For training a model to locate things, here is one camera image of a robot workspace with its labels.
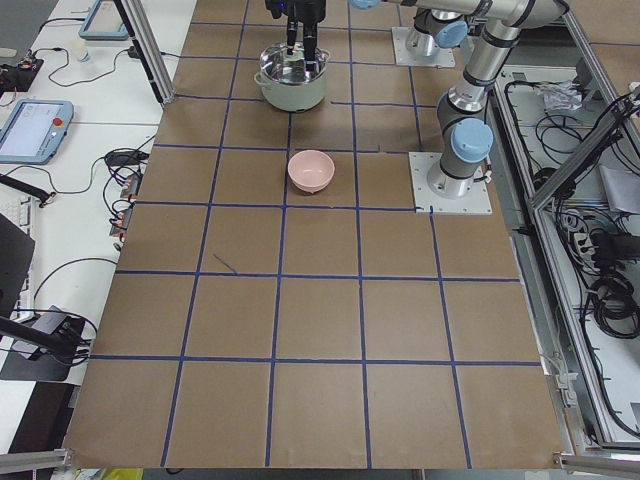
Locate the black monitor corner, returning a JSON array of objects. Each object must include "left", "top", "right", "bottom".
[{"left": 0, "top": 215, "right": 35, "bottom": 318}]

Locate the near blue teach pendant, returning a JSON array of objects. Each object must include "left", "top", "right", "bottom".
[{"left": 1, "top": 99, "right": 74, "bottom": 165}]

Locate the aluminium frame post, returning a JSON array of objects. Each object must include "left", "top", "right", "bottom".
[{"left": 116, "top": 0, "right": 175, "bottom": 105}]

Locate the blue teach pendant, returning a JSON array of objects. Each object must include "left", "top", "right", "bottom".
[
  {"left": 1, "top": 99, "right": 74, "bottom": 165},
  {"left": 79, "top": 0, "right": 129, "bottom": 41}
]

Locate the pale green cooking pot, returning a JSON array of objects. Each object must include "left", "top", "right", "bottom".
[{"left": 254, "top": 64, "right": 327, "bottom": 112}]

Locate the glass pot lid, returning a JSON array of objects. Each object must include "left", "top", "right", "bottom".
[{"left": 259, "top": 42, "right": 330, "bottom": 86}]

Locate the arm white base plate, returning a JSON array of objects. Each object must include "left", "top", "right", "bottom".
[
  {"left": 409, "top": 152, "right": 493, "bottom": 215},
  {"left": 391, "top": 27, "right": 456, "bottom": 68}
]

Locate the black cable bundle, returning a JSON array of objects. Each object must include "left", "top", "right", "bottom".
[{"left": 552, "top": 199, "right": 640, "bottom": 341}]

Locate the pink bowl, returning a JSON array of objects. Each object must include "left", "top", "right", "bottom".
[{"left": 287, "top": 150, "right": 335, "bottom": 194}]

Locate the black camera stand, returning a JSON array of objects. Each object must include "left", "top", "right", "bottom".
[{"left": 1, "top": 307, "right": 94, "bottom": 382}]

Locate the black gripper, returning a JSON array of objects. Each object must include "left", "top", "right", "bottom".
[{"left": 265, "top": 0, "right": 326, "bottom": 72}]

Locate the aluminium side frame rail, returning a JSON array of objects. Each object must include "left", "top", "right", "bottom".
[{"left": 489, "top": 75, "right": 639, "bottom": 455}]

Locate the small white cup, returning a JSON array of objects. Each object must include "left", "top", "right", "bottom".
[{"left": 72, "top": 38, "right": 90, "bottom": 63}]

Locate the far blue teach pendant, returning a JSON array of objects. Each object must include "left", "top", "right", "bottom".
[{"left": 79, "top": 0, "right": 129, "bottom": 41}]

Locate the crumpled white paper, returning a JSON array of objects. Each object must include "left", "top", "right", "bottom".
[{"left": 535, "top": 81, "right": 583, "bottom": 111}]

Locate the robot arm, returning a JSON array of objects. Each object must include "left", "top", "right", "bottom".
[
  {"left": 399, "top": 1, "right": 570, "bottom": 200},
  {"left": 265, "top": 0, "right": 468, "bottom": 73}
]

